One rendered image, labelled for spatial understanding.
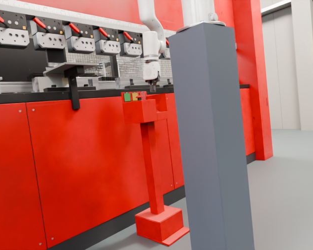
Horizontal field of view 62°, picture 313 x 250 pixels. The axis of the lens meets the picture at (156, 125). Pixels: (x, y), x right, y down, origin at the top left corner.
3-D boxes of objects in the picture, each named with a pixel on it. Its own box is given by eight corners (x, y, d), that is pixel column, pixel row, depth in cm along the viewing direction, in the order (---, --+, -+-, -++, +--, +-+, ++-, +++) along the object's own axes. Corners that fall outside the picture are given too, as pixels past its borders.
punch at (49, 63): (48, 65, 146) (46, 48, 145) (47, 66, 147) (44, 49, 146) (65, 66, 153) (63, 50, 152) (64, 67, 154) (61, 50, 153)
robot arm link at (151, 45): (151, 57, 154) (140, 56, 147) (149, 34, 152) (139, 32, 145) (162, 55, 148) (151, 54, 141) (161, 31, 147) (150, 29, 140)
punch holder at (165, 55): (165, 57, 209) (162, 36, 208) (157, 59, 215) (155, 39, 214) (177, 58, 220) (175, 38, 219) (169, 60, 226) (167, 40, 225)
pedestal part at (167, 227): (169, 246, 136) (166, 224, 135) (136, 234, 153) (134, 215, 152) (191, 230, 150) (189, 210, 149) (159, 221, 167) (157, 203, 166)
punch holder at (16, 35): (-3, 42, 125) (-8, 8, 124) (-7, 47, 131) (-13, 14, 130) (30, 45, 136) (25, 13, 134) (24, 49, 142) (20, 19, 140)
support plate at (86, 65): (65, 64, 124) (64, 62, 124) (43, 73, 143) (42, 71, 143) (97, 65, 137) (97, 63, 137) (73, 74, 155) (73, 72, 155)
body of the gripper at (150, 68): (140, 60, 148) (141, 80, 150) (153, 58, 141) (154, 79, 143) (149, 61, 154) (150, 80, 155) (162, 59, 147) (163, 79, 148)
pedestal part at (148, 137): (158, 215, 148) (146, 121, 145) (150, 213, 153) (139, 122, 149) (164, 211, 153) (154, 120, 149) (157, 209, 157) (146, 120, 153)
